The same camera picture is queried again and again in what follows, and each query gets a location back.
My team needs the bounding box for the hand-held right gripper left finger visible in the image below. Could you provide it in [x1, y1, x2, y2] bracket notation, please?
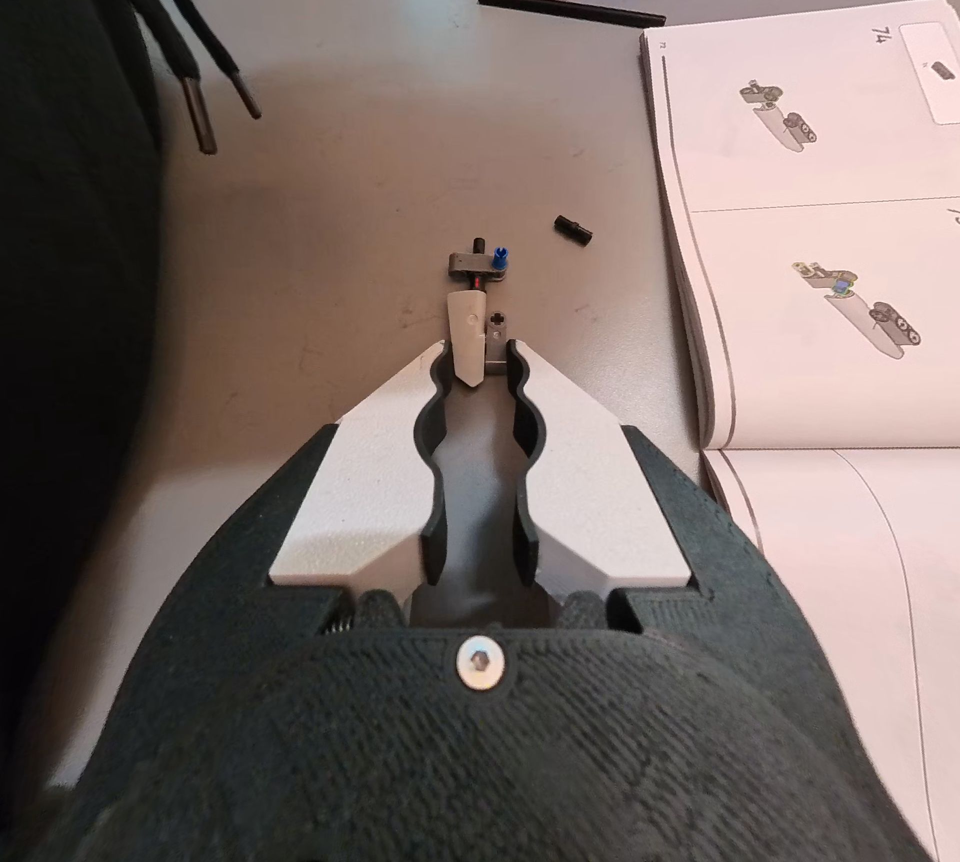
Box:
[267, 341, 453, 588]

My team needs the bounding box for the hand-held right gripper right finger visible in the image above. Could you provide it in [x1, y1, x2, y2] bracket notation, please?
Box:
[507, 339, 693, 588]

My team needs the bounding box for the small white grey toy brick assembly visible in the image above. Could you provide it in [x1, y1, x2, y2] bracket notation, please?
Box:
[446, 236, 513, 390]

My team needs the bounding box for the open building instruction booklet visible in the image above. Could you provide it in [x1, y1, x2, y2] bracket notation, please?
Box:
[639, 0, 960, 862]

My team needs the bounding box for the person's dark clothing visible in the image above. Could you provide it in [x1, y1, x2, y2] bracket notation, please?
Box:
[0, 0, 165, 795]

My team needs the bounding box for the long black toy axle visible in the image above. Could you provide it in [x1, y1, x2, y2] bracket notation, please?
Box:
[477, 0, 668, 28]

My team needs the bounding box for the black drawstring with metal tip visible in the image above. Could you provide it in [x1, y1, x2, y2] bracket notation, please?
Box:
[123, 0, 264, 122]
[52, 0, 219, 156]

